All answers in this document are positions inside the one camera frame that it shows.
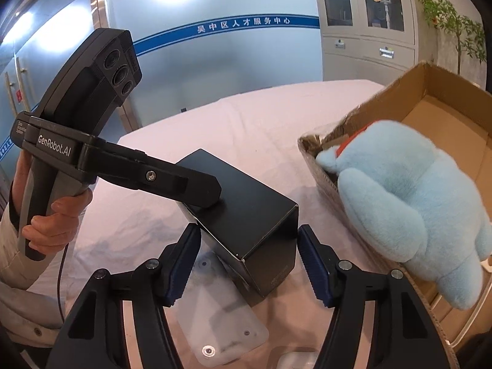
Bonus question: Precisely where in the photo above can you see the person's left forearm sleeve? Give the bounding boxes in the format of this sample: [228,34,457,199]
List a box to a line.
[1,207,62,348]

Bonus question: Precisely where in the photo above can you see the brown cardboard box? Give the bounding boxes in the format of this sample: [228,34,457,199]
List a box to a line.
[298,62,491,349]

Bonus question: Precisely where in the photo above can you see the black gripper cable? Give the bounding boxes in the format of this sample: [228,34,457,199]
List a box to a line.
[56,243,70,323]

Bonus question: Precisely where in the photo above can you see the white plastic mounting plate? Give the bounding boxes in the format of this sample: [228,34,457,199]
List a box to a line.
[174,250,269,368]

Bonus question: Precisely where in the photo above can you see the light blue plush toy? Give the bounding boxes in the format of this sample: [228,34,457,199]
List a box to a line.
[316,120,491,310]

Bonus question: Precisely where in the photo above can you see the grey glass-door cabinet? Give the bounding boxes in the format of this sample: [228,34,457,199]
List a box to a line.
[317,0,437,85]

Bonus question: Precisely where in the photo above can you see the person's left hand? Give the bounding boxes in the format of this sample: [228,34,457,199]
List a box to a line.
[10,150,93,256]

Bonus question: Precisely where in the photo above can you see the small leafy tree plant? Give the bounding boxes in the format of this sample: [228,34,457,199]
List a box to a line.
[416,0,487,82]

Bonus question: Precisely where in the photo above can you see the black rectangular box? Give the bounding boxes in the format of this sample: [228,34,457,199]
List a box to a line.
[178,149,299,300]

